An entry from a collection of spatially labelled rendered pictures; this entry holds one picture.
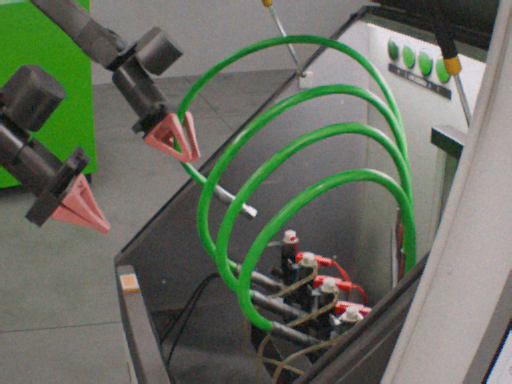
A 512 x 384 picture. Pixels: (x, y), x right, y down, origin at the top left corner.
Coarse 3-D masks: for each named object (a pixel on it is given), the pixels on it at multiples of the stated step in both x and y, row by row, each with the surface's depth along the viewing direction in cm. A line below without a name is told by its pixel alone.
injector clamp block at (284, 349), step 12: (264, 312) 110; (312, 312) 110; (252, 324) 113; (252, 336) 114; (264, 336) 106; (312, 336) 103; (264, 348) 107; (276, 348) 100; (288, 348) 100; (300, 348) 100; (276, 360) 100; (300, 360) 97; (312, 360) 103; (288, 372) 95
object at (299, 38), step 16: (256, 48) 101; (336, 48) 100; (224, 64) 103; (368, 64) 100; (208, 80) 104; (384, 80) 101; (192, 96) 105; (176, 112) 107; (176, 144) 108; (192, 176) 110
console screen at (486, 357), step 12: (504, 288) 55; (504, 300) 55; (504, 312) 55; (492, 324) 56; (504, 324) 54; (492, 336) 56; (504, 336) 54; (480, 348) 57; (492, 348) 55; (504, 348) 54; (480, 360) 57; (492, 360) 55; (504, 360) 53; (468, 372) 58; (480, 372) 56; (492, 372) 54; (504, 372) 53
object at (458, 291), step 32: (480, 96) 63; (480, 128) 63; (480, 160) 62; (480, 192) 61; (448, 224) 66; (480, 224) 61; (448, 256) 65; (480, 256) 60; (448, 288) 64; (480, 288) 59; (416, 320) 70; (448, 320) 63; (480, 320) 58; (416, 352) 67; (448, 352) 62
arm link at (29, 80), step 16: (16, 80) 74; (32, 80) 73; (48, 80) 75; (0, 96) 74; (16, 96) 73; (32, 96) 73; (48, 96) 73; (64, 96) 76; (16, 112) 73; (32, 112) 73; (48, 112) 75; (32, 128) 75
